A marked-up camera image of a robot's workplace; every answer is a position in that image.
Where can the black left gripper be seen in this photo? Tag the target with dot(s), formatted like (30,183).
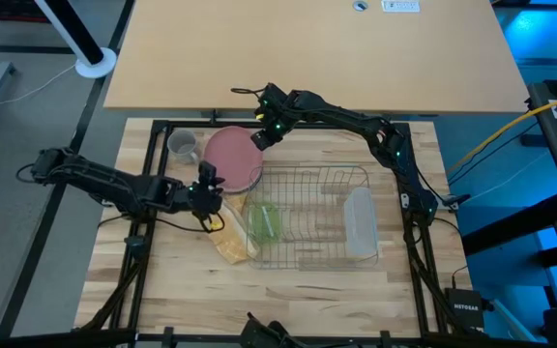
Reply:
(203,200)

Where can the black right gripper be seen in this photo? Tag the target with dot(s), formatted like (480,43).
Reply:
(278,108)

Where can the pink plate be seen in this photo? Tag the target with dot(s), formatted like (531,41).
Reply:
(232,159)

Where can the yellow checked dish cloth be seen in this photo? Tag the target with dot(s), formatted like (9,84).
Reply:
(232,241)

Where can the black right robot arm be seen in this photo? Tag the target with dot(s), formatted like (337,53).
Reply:
(346,116)

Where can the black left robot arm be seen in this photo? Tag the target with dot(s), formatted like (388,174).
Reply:
(114,186)

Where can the large beige desk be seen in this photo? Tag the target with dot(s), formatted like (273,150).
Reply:
(307,58)

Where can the white plastic utensil holder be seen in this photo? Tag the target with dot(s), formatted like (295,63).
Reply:
(360,222)

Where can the round grey desk grommet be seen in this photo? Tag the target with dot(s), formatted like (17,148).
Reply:
(360,6)

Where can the black white pole round base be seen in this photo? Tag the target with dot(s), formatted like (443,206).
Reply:
(96,65)

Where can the white desk power socket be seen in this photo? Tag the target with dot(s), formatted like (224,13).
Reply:
(399,6)

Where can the dark red crate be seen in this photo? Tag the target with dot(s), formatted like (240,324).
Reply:
(8,9)

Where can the black equipment cart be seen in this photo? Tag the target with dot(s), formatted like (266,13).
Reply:
(547,140)

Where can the black aluminium table frame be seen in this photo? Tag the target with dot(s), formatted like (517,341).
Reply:
(186,124)

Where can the black Netgear network switch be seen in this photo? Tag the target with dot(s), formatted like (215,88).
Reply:
(466,307)

